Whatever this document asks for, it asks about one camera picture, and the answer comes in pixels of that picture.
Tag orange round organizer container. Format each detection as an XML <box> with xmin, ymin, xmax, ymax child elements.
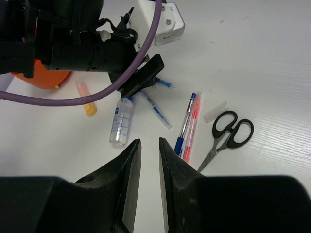
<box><xmin>11</xmin><ymin>59</ymin><xmax>70</xmax><ymax>89</ymax></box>

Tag dark blue gel pen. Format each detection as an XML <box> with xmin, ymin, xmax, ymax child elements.
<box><xmin>154</xmin><ymin>77</ymin><xmax>175</xmax><ymax>89</ymax></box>

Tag red gel pen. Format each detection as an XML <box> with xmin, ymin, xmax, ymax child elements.
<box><xmin>183</xmin><ymin>92</ymin><xmax>202</xmax><ymax>163</ymax></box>

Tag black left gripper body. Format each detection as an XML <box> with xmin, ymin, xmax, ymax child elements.
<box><xmin>46</xmin><ymin>36</ymin><xmax>137</xmax><ymax>73</ymax></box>

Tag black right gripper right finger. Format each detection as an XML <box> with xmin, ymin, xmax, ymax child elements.
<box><xmin>158</xmin><ymin>137</ymin><xmax>207</xmax><ymax>233</ymax></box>

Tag black handled scissors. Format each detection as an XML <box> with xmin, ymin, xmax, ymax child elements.
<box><xmin>197</xmin><ymin>110</ymin><xmax>254</xmax><ymax>173</ymax></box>

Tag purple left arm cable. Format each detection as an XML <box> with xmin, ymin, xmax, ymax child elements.
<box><xmin>0</xmin><ymin>0</ymin><xmax>163</xmax><ymax>106</ymax></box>

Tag blue ballpoint pen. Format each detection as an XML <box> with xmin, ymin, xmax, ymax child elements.
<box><xmin>174</xmin><ymin>93</ymin><xmax>197</xmax><ymax>157</ymax></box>

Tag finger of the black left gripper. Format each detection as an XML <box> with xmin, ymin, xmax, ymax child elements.
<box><xmin>117</xmin><ymin>54</ymin><xmax>165</xmax><ymax>97</ymax></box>

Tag yellow pink glue stick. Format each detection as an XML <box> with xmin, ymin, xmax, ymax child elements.
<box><xmin>75</xmin><ymin>77</ymin><xmax>98</xmax><ymax>117</ymax></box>

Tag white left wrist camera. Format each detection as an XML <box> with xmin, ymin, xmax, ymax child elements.
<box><xmin>129</xmin><ymin>0</ymin><xmax>185</xmax><ymax>52</ymax></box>

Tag clear blue gel pen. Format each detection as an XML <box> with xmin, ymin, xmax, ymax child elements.
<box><xmin>139</xmin><ymin>90</ymin><xmax>172</xmax><ymax>129</ymax></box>

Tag clear spray bottle blue cap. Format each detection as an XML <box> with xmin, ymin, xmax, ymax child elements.
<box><xmin>109</xmin><ymin>97</ymin><xmax>134</xmax><ymax>145</ymax></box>

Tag clear scissors blade cover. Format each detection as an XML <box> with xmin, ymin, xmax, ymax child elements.
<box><xmin>203</xmin><ymin>101</ymin><xmax>228</xmax><ymax>123</ymax></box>

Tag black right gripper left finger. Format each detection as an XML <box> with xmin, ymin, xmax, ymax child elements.
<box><xmin>75</xmin><ymin>139</ymin><xmax>141</xmax><ymax>233</ymax></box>

